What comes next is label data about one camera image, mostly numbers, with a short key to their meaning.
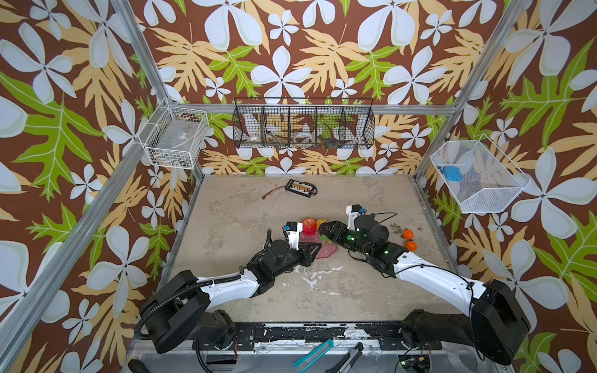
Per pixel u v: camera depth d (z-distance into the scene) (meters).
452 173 0.86
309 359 0.70
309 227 0.93
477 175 0.83
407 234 0.98
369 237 0.61
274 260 0.62
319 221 0.96
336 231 0.72
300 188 1.14
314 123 0.91
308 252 0.71
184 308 0.43
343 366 0.69
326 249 0.93
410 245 0.93
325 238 0.73
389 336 0.74
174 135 0.86
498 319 0.40
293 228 0.73
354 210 0.75
